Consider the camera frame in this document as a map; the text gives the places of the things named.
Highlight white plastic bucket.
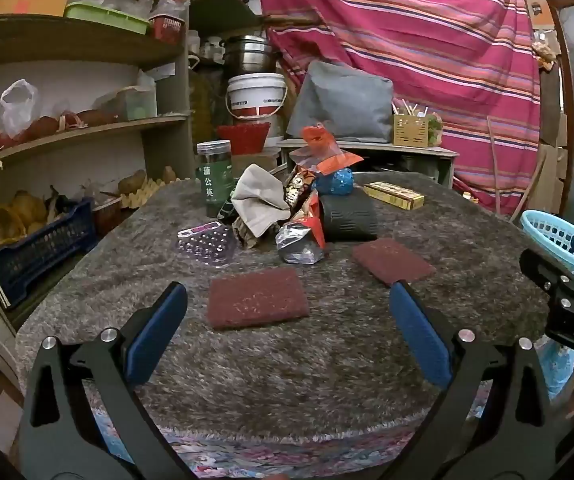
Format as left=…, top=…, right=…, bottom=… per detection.
left=226, top=72, right=288, bottom=121

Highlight patterned snack wrapper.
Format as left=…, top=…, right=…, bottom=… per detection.
left=284, top=167, right=318, bottom=211

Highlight green plastic tray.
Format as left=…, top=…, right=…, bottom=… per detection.
left=64, top=2, right=152, bottom=36

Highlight light blue plastic basket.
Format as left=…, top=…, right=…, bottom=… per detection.
left=519, top=209, right=574, bottom=286

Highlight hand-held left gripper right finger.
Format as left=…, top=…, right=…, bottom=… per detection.
left=389, top=281, right=554, bottom=480

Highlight egg carton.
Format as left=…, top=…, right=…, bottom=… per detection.
left=117, top=177, right=168, bottom=208

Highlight grey bag on shelf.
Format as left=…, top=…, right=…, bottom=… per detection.
left=286, top=60, right=395, bottom=143

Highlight orange and white wrapper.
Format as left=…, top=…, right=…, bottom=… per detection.
left=317, top=152, right=365, bottom=176

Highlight yellow patterned box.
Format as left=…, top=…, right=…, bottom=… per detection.
left=363, top=181, right=425, bottom=210

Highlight black cloth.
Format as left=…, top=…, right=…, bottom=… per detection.
left=319, top=192, right=378, bottom=243

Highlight stacked cardboard sheets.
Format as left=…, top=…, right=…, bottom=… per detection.
left=532, top=110, right=570, bottom=221

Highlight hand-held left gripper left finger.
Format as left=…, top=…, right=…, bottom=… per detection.
left=19, top=281, right=192, bottom=480

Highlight white plastic bag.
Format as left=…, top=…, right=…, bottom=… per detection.
left=0, top=79, right=38, bottom=136

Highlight grey fuzzy blanket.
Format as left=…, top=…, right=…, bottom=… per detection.
left=14, top=170, right=568, bottom=453

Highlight dark red scouring pad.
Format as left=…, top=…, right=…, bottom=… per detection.
left=207, top=266, right=312, bottom=331
left=352, top=237, right=438, bottom=287

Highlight clear plastic blister tray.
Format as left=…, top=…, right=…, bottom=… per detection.
left=176, top=221, right=236, bottom=265

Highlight light blue printed bag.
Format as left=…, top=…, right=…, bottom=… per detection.
left=537, top=337, right=574, bottom=421

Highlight red plastic basket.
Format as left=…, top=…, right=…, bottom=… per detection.
left=217, top=121, right=272, bottom=156

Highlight tall wooden shelf unit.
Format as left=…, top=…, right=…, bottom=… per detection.
left=0, top=0, right=198, bottom=311

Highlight steel pot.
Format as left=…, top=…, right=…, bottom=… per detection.
left=223, top=35, right=280, bottom=77

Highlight low wooden shelf table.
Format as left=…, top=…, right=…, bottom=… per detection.
left=277, top=139, right=460, bottom=191

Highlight silver foil wrapper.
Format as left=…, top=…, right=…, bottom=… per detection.
left=274, top=222, right=326, bottom=266

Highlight beige cloth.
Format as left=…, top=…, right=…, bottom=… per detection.
left=231, top=164, right=292, bottom=233

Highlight clear plastic container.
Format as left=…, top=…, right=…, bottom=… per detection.
left=112, top=85, right=158, bottom=121

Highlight red snack wrapper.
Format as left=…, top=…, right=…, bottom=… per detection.
left=294, top=200, right=328, bottom=248

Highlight striped pink cloth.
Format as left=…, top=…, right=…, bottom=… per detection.
left=254, top=0, right=542, bottom=216

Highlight green leafy vegetables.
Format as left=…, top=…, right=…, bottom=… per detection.
left=426, top=112, right=444, bottom=147

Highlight floral cloth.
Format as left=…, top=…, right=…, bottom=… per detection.
left=82, top=385, right=492, bottom=480

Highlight blue plastic crate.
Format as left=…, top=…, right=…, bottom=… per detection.
left=0, top=197, right=96, bottom=308

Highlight red plastic bag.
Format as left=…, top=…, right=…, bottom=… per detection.
left=301, top=122, right=340, bottom=161

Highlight small red basket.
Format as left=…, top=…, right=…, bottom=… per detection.
left=149, top=14, right=188, bottom=43

